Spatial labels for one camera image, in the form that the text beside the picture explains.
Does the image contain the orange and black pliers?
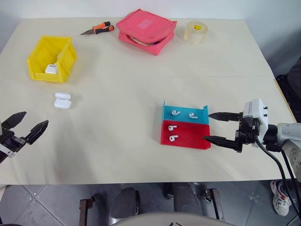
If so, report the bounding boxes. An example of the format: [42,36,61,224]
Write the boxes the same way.
[80,21,115,36]

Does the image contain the red plastic tray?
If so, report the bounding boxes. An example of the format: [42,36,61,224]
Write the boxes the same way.
[160,120,212,150]

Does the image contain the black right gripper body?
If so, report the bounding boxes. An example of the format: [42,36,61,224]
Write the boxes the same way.
[234,112,261,153]

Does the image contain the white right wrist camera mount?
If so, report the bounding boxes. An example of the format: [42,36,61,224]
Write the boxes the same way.
[243,98,269,137]

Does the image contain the clear tape roll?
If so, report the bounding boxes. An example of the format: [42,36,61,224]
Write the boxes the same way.
[183,20,209,46]

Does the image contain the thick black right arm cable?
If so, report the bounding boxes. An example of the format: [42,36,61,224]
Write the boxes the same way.
[253,136,298,214]

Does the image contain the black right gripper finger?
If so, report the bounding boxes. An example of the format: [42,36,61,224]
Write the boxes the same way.
[208,112,243,122]
[202,135,237,152]

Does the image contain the yellow plastic bin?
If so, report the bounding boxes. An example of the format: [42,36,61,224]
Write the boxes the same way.
[26,35,78,83]

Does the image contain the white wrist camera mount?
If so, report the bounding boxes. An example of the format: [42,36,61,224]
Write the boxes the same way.
[0,142,16,159]
[243,98,269,137]

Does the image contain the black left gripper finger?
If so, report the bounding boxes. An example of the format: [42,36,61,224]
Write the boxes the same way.
[1,111,27,131]
[24,120,49,145]

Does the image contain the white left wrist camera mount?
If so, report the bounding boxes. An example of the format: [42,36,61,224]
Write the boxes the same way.
[0,142,16,159]

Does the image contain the grey robot torso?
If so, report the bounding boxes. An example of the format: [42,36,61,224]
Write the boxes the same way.
[115,211,222,226]

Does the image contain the white sneaker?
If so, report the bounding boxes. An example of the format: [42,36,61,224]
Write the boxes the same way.
[269,180,292,217]

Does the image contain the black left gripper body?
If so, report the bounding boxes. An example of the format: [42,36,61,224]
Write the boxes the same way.
[0,122,27,153]

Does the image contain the pink fabric pouch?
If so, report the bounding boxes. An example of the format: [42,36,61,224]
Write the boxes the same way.
[115,8,177,56]

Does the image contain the white earbud case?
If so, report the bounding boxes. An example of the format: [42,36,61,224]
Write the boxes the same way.
[44,65,58,75]
[53,92,72,109]

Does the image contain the blue plastic tray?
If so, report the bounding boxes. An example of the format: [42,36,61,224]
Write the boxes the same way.
[162,100,210,125]

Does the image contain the rusty metal bracket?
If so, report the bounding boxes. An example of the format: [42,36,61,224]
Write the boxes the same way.
[79,195,102,226]
[203,188,224,221]

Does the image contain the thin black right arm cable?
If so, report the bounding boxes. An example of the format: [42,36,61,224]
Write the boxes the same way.
[281,150,297,189]

